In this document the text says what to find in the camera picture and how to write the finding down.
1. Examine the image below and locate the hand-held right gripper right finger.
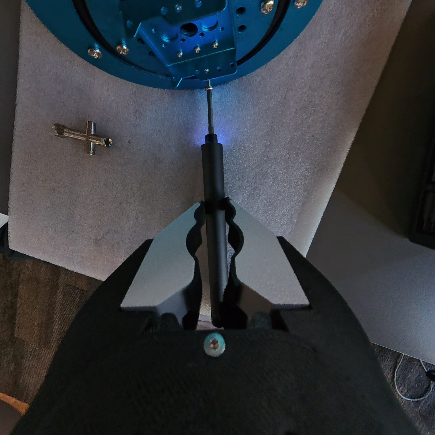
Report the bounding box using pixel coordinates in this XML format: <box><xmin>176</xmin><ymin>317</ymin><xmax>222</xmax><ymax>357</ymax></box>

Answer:
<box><xmin>221</xmin><ymin>198</ymin><xmax>310</xmax><ymax>329</ymax></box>

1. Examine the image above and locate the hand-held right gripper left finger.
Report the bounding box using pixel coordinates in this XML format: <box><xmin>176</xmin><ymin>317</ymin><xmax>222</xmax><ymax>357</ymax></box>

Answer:
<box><xmin>120</xmin><ymin>201</ymin><xmax>206</xmax><ymax>330</ymax></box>

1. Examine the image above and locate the black electric screwdriver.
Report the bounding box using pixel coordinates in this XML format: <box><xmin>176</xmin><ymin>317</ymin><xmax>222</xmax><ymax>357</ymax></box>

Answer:
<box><xmin>201</xmin><ymin>87</ymin><xmax>227</xmax><ymax>327</ymax></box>

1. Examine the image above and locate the blue round turntable base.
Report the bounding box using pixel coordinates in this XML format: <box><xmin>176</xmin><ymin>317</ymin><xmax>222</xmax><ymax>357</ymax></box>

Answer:
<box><xmin>25</xmin><ymin>0</ymin><xmax>321</xmax><ymax>92</ymax></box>

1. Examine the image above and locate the grey desk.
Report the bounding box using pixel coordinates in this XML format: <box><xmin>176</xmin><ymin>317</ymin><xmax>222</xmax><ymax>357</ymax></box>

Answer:
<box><xmin>0</xmin><ymin>0</ymin><xmax>435</xmax><ymax>362</ymax></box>

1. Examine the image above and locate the white foam sheet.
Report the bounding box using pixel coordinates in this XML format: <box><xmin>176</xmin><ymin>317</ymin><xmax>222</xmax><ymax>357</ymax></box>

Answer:
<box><xmin>7</xmin><ymin>0</ymin><xmax>413</xmax><ymax>283</ymax></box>

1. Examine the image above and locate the silver cross socket wrench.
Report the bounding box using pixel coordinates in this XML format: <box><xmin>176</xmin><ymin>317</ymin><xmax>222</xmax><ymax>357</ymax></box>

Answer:
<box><xmin>52</xmin><ymin>121</ymin><xmax>113</xmax><ymax>157</ymax></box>

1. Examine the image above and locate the white cable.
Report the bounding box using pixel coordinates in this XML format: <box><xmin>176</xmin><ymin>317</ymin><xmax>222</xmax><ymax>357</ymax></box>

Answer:
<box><xmin>394</xmin><ymin>353</ymin><xmax>435</xmax><ymax>402</ymax></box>

